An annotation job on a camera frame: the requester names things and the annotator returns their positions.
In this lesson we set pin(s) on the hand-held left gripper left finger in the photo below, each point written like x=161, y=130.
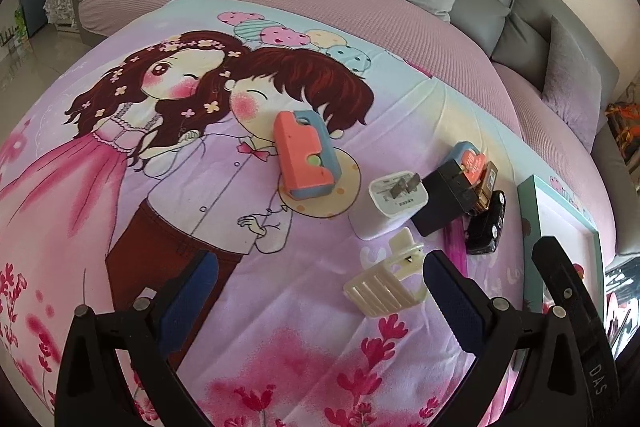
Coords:
x=185, y=302

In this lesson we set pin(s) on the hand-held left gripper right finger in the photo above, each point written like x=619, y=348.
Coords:
x=455, y=307

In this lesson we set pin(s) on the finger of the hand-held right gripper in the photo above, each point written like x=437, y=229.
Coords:
x=555, y=269

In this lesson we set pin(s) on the teal shallow cardboard box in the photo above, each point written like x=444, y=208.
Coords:
x=555, y=217

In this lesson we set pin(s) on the black toy car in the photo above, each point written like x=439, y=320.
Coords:
x=487, y=229

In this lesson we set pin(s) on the white hair claw clip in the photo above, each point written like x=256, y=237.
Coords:
x=375, y=292

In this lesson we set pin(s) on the black charger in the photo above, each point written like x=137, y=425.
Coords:
x=440, y=202

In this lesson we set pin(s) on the gold and black patterned box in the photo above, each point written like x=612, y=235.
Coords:
x=492, y=179

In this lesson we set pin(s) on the white charger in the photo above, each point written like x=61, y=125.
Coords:
x=385, y=217

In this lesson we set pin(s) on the orange and blue pack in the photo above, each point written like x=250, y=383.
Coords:
x=472, y=162

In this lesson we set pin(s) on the orange and blue toy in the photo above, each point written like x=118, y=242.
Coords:
x=300, y=152

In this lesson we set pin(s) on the printed cartoon blanket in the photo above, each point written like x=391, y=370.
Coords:
x=150, y=207

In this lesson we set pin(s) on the orange decoration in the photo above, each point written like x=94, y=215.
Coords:
x=625, y=127

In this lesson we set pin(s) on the purple grey pillow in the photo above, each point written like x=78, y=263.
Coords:
x=572, y=77

